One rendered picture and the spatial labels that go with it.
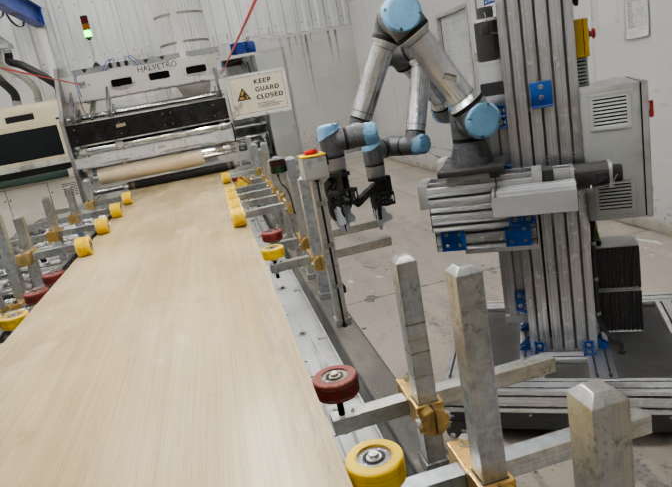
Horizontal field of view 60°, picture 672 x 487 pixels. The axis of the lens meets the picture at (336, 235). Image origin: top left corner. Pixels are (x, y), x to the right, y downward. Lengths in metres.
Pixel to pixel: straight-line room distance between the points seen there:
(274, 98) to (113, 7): 6.88
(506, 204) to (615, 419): 1.50
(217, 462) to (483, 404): 0.39
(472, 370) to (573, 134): 1.60
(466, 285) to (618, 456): 0.26
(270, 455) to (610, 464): 0.50
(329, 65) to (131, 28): 3.52
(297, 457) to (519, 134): 1.66
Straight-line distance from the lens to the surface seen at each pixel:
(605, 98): 2.22
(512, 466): 0.92
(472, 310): 0.73
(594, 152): 2.24
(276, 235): 2.20
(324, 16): 11.37
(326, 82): 11.26
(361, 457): 0.85
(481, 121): 1.94
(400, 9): 1.89
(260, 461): 0.89
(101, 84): 5.02
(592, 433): 0.54
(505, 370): 1.16
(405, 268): 0.96
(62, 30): 11.38
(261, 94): 4.67
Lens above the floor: 1.39
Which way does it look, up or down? 14 degrees down
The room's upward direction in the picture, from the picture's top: 10 degrees counter-clockwise
